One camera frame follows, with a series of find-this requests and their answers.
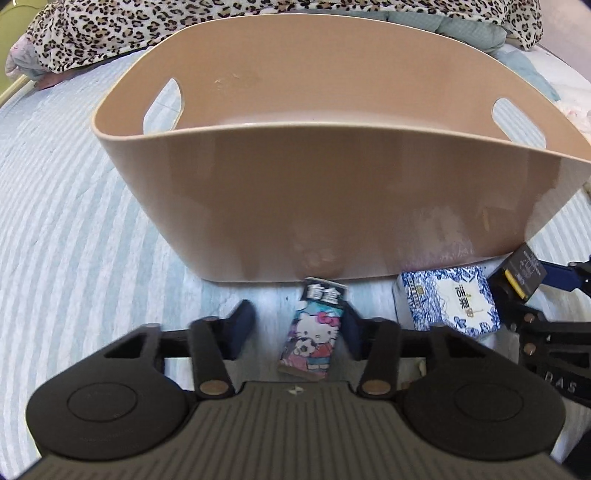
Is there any cartoon cat printed box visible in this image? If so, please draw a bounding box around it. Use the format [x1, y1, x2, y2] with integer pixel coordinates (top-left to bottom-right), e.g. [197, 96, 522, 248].
[276, 276, 352, 383]

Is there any small dark box yellow stripe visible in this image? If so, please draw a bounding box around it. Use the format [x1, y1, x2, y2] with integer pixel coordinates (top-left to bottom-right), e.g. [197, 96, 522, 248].
[501, 243, 549, 301]

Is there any pink cloth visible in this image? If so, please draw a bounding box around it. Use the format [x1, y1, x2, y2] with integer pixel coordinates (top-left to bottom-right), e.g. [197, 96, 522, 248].
[4, 36, 63, 91]

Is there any leopard print blanket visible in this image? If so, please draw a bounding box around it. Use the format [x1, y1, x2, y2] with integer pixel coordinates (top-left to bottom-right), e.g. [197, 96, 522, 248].
[25, 0, 551, 89]

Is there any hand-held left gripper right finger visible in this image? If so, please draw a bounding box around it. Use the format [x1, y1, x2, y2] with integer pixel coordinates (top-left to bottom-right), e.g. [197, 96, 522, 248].
[344, 302, 502, 400]

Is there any beige plastic basket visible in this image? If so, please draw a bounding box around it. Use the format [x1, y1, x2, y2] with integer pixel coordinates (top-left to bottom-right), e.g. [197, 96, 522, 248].
[90, 14, 591, 284]

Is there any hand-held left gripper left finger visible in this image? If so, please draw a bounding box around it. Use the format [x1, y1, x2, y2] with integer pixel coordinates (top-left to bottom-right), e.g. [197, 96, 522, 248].
[104, 300, 257, 400]

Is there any blue white patterned box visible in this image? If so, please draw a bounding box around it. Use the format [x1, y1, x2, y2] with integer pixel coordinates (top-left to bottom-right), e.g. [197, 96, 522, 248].
[392, 266, 502, 334]

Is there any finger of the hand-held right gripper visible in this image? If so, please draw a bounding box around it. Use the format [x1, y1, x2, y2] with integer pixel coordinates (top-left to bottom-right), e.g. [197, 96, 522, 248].
[488, 272, 548, 331]
[536, 260, 591, 297]

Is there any green bed frame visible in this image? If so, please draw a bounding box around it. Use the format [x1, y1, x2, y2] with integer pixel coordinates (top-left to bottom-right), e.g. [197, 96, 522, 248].
[0, 0, 38, 106]

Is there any teal quilted blanket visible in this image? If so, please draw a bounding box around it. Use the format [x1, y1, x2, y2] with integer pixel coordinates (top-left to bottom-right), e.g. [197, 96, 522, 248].
[355, 8, 562, 103]

